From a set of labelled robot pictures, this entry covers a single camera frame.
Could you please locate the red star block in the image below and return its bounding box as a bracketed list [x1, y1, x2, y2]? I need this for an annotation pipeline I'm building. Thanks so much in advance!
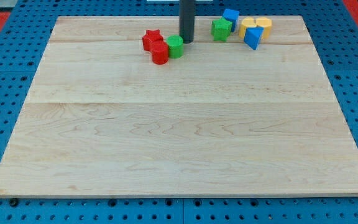
[142, 29, 163, 51]

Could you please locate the green star block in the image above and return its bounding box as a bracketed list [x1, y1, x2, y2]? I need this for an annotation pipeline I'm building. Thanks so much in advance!
[211, 17, 232, 42]

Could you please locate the blue triangle block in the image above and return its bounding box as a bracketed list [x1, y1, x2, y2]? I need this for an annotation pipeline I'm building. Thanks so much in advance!
[244, 27, 264, 50]

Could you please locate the light wooden board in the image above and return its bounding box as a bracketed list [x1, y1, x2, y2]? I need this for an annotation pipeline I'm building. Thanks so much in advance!
[0, 16, 358, 198]

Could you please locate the red cylinder block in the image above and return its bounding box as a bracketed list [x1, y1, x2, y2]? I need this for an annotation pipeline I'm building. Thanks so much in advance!
[150, 40, 169, 65]

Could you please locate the green cylinder block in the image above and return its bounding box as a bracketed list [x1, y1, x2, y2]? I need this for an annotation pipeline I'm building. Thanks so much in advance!
[166, 35, 184, 58]

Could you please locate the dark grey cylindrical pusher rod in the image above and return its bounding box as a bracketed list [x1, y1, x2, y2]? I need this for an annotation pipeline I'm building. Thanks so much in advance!
[179, 0, 196, 44]

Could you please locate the blue cube block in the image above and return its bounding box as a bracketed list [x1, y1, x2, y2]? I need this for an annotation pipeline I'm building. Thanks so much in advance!
[223, 9, 239, 32]

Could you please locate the yellow heart block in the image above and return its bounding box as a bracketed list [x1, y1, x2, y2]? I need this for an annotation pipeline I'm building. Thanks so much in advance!
[239, 17, 257, 39]

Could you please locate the yellow hexagon block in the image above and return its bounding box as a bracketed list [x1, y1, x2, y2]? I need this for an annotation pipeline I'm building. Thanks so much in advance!
[255, 17, 272, 39]

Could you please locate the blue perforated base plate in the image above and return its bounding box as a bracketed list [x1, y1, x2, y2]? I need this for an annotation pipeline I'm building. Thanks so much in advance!
[0, 0, 358, 223]

